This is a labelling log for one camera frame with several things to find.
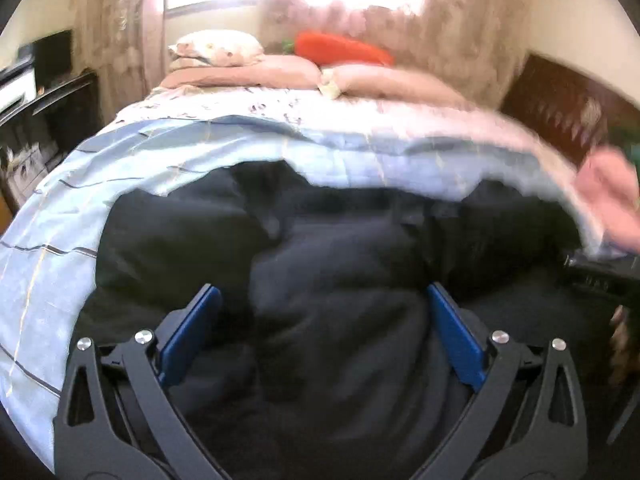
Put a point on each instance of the floral pillow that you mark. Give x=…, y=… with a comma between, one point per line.
x=219, y=48

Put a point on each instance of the dark wooden dresser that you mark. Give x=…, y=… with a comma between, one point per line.
x=46, y=112

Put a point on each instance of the pink floral bed cover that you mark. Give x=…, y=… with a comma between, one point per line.
x=308, y=109

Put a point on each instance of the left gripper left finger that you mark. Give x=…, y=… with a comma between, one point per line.
x=115, y=419

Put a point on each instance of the orange carrot plush pillow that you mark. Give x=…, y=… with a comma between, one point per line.
x=323, y=48

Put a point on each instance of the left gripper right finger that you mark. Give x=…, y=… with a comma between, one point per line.
x=525, y=418

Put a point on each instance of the pink fluffy blanket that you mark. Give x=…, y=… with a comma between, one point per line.
x=609, y=183

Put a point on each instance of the beige patterned curtain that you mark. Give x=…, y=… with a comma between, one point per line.
x=477, y=46

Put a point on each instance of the black padded jacket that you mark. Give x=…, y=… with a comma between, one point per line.
x=323, y=361

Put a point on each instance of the dark wooden headboard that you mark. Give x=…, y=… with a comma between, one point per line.
x=570, y=110

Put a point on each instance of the light blue plaid sheet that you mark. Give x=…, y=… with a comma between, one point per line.
x=48, y=254

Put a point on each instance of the person's right hand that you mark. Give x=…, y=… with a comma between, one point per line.
x=624, y=343

